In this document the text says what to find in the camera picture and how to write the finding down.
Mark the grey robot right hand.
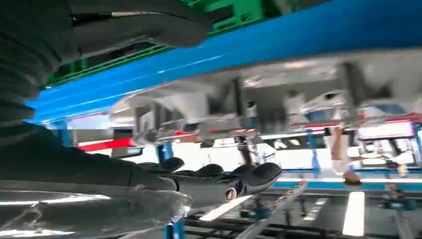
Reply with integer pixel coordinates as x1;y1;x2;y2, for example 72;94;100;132
0;0;283;208

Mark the robot right arm ribbed sleeve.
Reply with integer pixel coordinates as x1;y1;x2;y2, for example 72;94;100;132
0;0;82;147

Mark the white ceiling light strip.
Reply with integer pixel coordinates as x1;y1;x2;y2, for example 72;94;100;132
199;194;253;222
342;191;366;237

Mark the green plastic crate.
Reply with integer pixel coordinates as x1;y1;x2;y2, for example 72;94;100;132
44;0;299;87

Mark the person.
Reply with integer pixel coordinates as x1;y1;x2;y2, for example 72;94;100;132
283;89;363;185

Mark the blue frame beam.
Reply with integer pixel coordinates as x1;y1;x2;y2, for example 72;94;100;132
25;0;422;125

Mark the blue frame post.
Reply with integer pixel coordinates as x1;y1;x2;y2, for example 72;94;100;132
306;128;321;176
156;141;174;164
163;218;186;239

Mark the red bar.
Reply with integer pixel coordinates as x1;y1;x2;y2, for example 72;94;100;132
77;137;136;153

